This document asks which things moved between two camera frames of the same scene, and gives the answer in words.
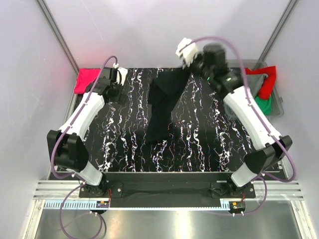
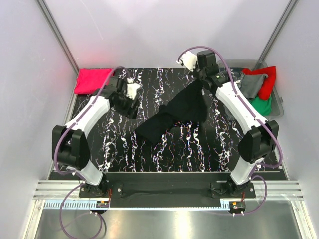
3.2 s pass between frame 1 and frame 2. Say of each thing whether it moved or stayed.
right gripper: moved
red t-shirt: stayed
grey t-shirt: stayed
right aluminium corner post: stayed
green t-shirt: stayed
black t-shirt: moved
